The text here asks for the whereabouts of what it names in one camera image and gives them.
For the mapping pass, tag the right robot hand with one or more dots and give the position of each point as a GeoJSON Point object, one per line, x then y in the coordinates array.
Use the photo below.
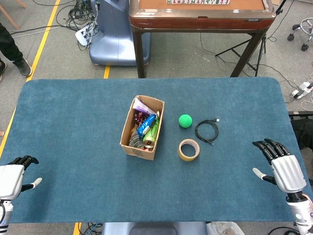
{"type": "Point", "coordinates": [288, 173]}

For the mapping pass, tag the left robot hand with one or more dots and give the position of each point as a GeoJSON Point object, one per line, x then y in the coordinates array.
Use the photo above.
{"type": "Point", "coordinates": [11, 178]}

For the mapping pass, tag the yellow tape roll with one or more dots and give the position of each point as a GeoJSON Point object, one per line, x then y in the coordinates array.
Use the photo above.
{"type": "Point", "coordinates": [181, 154]}

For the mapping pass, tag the green ball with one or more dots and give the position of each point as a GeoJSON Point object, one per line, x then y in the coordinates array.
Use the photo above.
{"type": "Point", "coordinates": [185, 121]}

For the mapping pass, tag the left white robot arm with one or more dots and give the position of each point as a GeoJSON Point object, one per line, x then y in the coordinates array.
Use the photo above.
{"type": "Point", "coordinates": [6, 213]}

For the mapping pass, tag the blue-grey own robot base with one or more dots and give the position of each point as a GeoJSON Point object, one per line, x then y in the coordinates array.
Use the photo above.
{"type": "Point", "coordinates": [154, 228]}

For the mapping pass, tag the brown cardboard box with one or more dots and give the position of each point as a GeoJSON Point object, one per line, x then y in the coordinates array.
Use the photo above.
{"type": "Point", "coordinates": [137, 151]}

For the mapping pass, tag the black-and-white striped cloth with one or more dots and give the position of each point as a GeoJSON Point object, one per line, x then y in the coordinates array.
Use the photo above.
{"type": "Point", "coordinates": [134, 140]}

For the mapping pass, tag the black bag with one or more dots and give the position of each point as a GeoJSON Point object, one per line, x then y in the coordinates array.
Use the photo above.
{"type": "Point", "coordinates": [303, 129]}

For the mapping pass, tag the blue felt table mat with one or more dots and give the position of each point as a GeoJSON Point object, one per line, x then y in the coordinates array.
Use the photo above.
{"type": "Point", "coordinates": [73, 127]}

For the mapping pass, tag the clear plastic bag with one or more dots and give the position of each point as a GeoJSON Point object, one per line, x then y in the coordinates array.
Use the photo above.
{"type": "Point", "coordinates": [225, 228]}

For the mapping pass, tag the white power strip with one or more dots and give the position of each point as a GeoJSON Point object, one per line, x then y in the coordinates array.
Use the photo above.
{"type": "Point", "coordinates": [302, 89]}
{"type": "Point", "coordinates": [82, 36]}

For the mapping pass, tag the grey shoe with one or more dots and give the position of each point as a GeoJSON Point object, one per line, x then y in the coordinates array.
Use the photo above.
{"type": "Point", "coordinates": [2, 69]}
{"type": "Point", "coordinates": [23, 67]}

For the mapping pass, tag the black tripod stand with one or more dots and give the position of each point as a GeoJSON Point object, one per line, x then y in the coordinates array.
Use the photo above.
{"type": "Point", "coordinates": [263, 46]}

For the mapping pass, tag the person's black trouser leg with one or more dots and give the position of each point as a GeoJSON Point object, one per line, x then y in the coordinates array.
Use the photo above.
{"type": "Point", "coordinates": [8, 44]}

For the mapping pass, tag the dark red grape bunch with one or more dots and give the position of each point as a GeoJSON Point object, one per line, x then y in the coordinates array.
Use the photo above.
{"type": "Point", "coordinates": [138, 117]}

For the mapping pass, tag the green drink can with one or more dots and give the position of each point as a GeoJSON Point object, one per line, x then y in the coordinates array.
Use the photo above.
{"type": "Point", "coordinates": [151, 135]}

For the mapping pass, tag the blue snack bag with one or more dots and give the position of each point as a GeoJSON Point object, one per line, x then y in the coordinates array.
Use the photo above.
{"type": "Point", "coordinates": [146, 126]}

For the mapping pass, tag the purple snack packet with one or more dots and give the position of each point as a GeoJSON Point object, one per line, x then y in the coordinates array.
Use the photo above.
{"type": "Point", "coordinates": [140, 106]}

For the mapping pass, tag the chrome stool caster base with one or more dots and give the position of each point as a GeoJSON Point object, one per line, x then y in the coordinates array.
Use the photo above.
{"type": "Point", "coordinates": [306, 25]}

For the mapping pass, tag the wooden-legged chair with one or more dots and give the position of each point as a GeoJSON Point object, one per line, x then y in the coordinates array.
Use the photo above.
{"type": "Point", "coordinates": [9, 16]}

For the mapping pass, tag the brown mahjong table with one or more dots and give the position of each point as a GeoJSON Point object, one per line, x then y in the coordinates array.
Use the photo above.
{"type": "Point", "coordinates": [195, 23]}

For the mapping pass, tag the face-up mahjong tile row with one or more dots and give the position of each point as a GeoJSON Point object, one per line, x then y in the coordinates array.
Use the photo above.
{"type": "Point", "coordinates": [198, 1]}

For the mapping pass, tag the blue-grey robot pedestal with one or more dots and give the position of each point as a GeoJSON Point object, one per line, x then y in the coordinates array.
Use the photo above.
{"type": "Point", "coordinates": [115, 44]}

